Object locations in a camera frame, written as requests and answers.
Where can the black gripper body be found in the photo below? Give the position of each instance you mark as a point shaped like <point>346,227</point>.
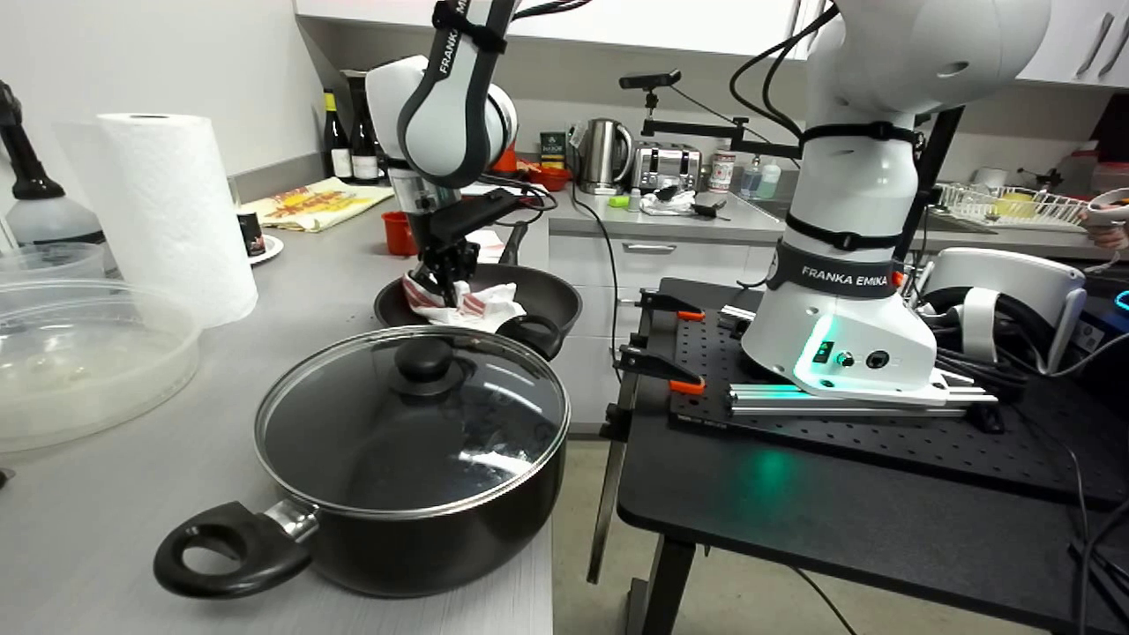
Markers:
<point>464,230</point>

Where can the black frying pan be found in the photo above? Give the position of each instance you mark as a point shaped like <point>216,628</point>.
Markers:
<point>549,306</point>

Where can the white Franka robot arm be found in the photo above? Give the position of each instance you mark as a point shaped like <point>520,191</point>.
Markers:
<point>859,178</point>

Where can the white paper towel roll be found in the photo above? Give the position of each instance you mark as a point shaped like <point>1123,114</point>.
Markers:
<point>177,224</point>

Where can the red enamel mug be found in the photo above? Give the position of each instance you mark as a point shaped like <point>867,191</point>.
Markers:
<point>396,233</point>

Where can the small red container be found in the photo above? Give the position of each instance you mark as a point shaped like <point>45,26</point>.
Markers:
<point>549,173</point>

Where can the dark wine bottle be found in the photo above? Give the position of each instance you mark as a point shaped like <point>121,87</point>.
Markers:
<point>364,144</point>
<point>337,145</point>

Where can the yellow printed cloth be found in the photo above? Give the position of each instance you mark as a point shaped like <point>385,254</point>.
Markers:
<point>321,204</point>

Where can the black pot with glass lid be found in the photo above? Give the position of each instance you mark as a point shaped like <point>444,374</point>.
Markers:
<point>411,434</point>

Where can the steel electric kettle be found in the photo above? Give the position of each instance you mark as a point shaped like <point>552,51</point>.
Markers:
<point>606,158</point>

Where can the small white plate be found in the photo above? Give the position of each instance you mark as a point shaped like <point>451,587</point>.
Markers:
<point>273,249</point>

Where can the small dark jar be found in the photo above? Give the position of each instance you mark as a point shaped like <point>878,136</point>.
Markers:
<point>254,233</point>

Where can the steel toaster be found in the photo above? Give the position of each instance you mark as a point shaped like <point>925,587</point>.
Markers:
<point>667,167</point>

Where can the black clamp with orange tips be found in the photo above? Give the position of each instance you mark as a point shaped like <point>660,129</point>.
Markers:
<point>691,310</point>
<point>664,372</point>

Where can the clear plastic bowl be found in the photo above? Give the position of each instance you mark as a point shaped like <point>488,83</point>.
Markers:
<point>83,366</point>

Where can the spray bottle with black nozzle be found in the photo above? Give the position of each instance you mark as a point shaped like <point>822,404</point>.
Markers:
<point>47,217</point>

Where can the black breadboard table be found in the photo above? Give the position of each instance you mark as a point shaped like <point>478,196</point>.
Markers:
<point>869,494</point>

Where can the white VR headset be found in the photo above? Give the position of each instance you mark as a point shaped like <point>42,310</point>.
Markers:
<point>1011,303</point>

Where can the dish drying rack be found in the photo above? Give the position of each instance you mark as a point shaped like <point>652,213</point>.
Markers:
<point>1026,204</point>

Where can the black camera on stand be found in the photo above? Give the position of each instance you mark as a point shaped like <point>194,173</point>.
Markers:
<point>652,80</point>

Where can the aluminium rail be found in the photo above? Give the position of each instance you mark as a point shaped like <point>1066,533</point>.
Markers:
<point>859,396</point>

